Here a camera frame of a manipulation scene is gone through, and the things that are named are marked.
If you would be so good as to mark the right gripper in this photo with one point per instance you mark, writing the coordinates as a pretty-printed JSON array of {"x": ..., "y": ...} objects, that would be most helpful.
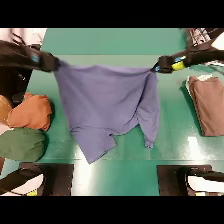
[{"x": 164, "y": 64}]

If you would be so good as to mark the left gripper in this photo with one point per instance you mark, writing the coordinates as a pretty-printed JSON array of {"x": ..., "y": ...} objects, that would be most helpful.
[{"x": 50, "y": 62}]

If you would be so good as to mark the blue T-shirt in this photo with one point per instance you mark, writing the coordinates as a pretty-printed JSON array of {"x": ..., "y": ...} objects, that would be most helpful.
[{"x": 106, "y": 100}]

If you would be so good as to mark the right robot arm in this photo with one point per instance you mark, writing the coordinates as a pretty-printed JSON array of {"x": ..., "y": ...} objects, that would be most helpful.
[{"x": 200, "y": 57}]

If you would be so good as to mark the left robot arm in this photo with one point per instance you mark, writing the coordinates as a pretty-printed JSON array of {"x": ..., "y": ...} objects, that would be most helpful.
[{"x": 16, "y": 56}]

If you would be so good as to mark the pale garment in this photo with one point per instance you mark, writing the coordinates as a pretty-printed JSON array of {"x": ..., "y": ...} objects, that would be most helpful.
[{"x": 28, "y": 34}]

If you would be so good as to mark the white garment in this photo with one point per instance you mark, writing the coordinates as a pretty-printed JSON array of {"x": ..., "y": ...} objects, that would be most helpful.
[{"x": 200, "y": 77}]

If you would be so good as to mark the orange garment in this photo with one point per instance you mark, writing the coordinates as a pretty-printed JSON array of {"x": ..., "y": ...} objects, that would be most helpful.
[{"x": 30, "y": 113}]

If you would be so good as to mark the brown garment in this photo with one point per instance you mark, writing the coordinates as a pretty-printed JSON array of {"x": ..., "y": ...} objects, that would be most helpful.
[{"x": 210, "y": 106}]

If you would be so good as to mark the tan garment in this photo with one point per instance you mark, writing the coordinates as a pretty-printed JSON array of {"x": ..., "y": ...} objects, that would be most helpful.
[{"x": 4, "y": 108}]

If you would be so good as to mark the green garment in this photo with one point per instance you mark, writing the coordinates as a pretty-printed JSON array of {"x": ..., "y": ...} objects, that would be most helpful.
[{"x": 20, "y": 144}]

